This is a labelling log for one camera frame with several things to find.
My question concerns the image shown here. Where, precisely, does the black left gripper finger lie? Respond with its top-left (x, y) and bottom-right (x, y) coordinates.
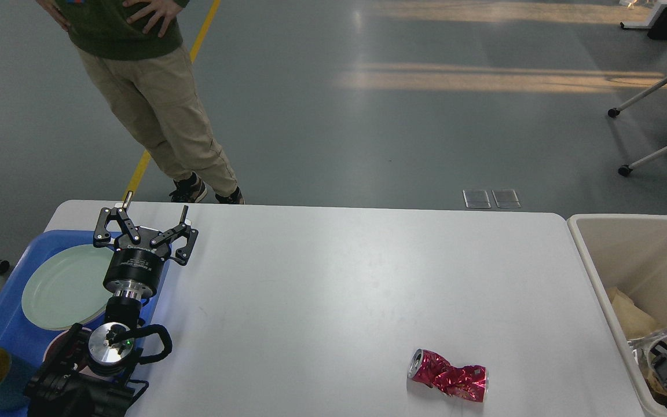
top-left (93, 190), bottom-right (142, 250)
top-left (150, 205), bottom-right (199, 266)

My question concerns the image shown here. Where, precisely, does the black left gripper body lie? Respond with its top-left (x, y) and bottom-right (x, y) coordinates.
top-left (102, 242), bottom-right (170, 297)

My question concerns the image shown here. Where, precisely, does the brown paper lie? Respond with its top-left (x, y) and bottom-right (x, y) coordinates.
top-left (645, 370), bottom-right (667, 404)

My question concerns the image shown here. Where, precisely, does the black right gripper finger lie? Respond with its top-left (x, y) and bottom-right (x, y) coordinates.
top-left (651, 342), bottom-right (667, 390)

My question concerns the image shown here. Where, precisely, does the brown paper bag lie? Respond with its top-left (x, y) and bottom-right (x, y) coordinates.
top-left (605, 287), bottom-right (662, 340)

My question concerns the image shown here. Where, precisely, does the mint green plate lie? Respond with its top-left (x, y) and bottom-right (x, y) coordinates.
top-left (21, 244), bottom-right (113, 319)

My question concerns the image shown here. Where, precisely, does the crushed red can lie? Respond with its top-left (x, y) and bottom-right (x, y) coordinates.
top-left (408, 349), bottom-right (489, 403)

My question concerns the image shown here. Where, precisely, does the pink mug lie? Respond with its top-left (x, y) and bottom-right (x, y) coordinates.
top-left (42, 330), bottom-right (88, 374)

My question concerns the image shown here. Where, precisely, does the person in green sweater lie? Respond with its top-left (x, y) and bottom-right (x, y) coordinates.
top-left (39, 1), bottom-right (244, 205)

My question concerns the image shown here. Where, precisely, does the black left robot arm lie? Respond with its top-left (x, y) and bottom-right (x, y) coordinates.
top-left (23, 192), bottom-right (199, 416)

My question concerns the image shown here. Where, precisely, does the beige plastic bin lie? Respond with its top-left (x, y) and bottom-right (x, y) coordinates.
top-left (567, 214), bottom-right (667, 416)

